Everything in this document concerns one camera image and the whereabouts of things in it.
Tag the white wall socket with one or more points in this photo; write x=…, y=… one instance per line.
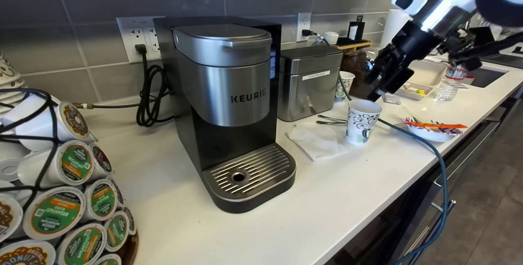
x=132, y=36
x=304, y=21

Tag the dark red lid coffee pod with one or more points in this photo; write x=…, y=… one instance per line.
x=101, y=159
x=130, y=221

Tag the white foam food container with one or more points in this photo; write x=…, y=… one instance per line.
x=425, y=75

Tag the white paper towel roll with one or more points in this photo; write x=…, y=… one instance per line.
x=394, y=28

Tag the wooden tray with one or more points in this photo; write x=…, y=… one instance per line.
x=353, y=45

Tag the small white cup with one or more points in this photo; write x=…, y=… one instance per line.
x=331, y=38

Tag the patterned paper coffee cup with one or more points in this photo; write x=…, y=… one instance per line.
x=343, y=85
x=361, y=124

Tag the metal tongs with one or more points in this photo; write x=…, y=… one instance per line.
x=331, y=121

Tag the clear plastic water bottle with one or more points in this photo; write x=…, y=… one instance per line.
x=449, y=83

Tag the brown lid coffee pod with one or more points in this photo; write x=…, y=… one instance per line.
x=26, y=254
x=73, y=120
x=7, y=216

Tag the stack of patterned paper cups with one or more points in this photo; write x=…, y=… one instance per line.
x=9, y=77

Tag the sink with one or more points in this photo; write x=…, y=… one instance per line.
x=486, y=77

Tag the orange stick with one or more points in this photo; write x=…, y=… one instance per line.
x=437, y=125

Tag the patterned paper bowl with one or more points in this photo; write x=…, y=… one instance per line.
x=431, y=134

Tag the stainless steel box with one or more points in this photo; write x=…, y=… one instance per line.
x=308, y=85

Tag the green lid coffee pod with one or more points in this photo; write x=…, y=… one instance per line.
x=108, y=260
x=75, y=162
x=53, y=214
x=81, y=246
x=102, y=199
x=117, y=231

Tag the glass jar of coffee beans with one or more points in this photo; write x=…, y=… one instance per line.
x=355, y=72

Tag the white paper napkin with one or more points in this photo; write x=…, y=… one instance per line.
x=316, y=140

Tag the black and silver coffee maker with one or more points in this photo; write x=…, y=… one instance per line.
x=229, y=93

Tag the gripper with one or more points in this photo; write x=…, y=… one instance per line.
x=416, y=42

